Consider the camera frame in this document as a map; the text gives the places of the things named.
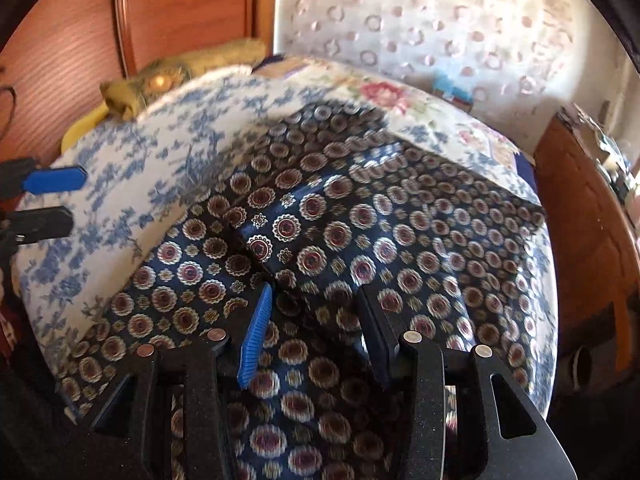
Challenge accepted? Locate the white circle-pattern curtain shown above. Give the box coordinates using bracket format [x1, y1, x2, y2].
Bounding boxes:
[272, 0, 626, 146]

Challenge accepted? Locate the wooden headboard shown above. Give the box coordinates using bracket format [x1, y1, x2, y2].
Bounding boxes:
[0, 0, 278, 171]

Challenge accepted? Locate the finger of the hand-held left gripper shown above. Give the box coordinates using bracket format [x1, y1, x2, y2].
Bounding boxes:
[0, 206, 75, 248]
[0, 159, 88, 194]

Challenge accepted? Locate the light blue box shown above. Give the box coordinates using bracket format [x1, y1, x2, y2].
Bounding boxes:
[431, 72, 475, 106]

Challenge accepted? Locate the pink floral quilt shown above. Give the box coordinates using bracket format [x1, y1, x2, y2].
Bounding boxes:
[252, 57, 538, 196]

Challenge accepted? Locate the yellow plush toy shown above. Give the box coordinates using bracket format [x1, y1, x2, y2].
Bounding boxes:
[61, 102, 111, 155]

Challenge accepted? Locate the assorted clutter on cabinet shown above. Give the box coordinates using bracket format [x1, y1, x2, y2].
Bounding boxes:
[560, 100, 640, 206]

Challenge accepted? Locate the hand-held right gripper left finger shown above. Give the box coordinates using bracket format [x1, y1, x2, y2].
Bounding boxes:
[87, 282, 275, 480]

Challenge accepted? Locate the olive patterned pillow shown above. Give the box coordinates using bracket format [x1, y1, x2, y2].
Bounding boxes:
[99, 37, 267, 122]

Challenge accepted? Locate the blue floral bed sheet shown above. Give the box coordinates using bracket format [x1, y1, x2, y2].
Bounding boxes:
[12, 67, 558, 411]

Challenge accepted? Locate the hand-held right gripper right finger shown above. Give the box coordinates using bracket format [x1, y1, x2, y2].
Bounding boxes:
[357, 286, 578, 480]

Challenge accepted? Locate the wooden cabinet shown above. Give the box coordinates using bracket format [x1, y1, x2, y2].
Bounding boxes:
[532, 115, 640, 376]

